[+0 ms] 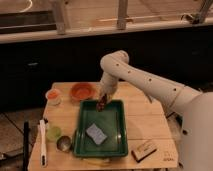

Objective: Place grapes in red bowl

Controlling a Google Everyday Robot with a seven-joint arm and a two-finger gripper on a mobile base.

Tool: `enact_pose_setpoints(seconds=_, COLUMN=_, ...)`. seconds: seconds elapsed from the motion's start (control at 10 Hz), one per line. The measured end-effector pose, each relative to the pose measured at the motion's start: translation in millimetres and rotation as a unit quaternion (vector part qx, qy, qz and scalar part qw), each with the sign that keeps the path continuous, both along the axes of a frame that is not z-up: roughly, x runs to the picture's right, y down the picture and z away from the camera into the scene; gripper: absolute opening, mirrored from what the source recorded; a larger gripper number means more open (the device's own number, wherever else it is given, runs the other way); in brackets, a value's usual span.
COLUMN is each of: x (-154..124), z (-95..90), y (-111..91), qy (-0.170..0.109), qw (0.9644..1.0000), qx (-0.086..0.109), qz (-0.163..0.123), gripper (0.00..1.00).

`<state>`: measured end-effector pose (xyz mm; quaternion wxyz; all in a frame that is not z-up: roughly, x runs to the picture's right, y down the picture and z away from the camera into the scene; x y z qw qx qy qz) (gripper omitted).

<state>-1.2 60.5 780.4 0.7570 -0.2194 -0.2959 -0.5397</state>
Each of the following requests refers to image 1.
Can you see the grey blue sponge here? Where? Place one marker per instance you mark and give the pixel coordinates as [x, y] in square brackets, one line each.
[96, 134]

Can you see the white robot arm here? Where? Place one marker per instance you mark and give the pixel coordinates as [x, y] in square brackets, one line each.
[195, 107]

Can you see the light green cup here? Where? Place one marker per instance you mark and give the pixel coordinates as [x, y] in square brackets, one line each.
[53, 133]

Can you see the small metal cup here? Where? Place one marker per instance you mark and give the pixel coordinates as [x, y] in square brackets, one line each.
[64, 144]

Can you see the dark grape bunch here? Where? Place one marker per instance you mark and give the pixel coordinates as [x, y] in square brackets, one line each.
[101, 103]

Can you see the small orange lidded cup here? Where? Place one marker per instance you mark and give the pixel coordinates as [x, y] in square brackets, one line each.
[53, 96]

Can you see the red bowl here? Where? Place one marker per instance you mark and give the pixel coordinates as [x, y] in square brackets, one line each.
[81, 91]

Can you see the black table leg bar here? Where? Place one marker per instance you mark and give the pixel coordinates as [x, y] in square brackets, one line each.
[26, 147]

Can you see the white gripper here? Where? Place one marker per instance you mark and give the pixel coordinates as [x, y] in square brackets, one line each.
[108, 87]

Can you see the wooden block eraser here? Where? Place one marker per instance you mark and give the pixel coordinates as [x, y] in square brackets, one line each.
[144, 150]

